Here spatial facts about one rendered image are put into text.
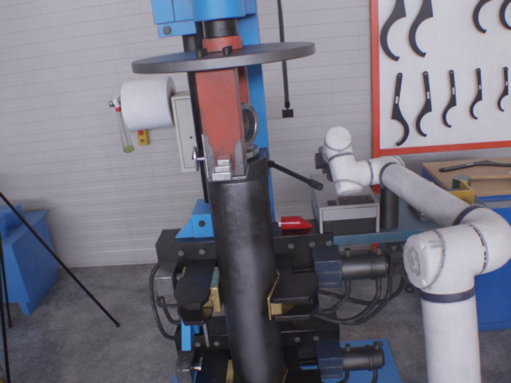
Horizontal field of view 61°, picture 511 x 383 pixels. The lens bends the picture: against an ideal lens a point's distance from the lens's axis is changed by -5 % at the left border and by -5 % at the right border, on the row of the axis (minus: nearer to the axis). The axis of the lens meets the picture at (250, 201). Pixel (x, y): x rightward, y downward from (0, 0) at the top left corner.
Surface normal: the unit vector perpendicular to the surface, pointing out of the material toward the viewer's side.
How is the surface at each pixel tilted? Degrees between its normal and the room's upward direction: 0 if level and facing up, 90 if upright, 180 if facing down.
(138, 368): 0
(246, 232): 90
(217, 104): 90
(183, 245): 90
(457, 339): 73
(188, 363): 0
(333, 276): 90
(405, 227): 0
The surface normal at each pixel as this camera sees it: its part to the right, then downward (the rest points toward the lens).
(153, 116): 0.00, 0.65
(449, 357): -0.44, 0.14
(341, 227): -0.04, 0.37
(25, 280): 0.99, -0.07
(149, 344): -0.10, -0.93
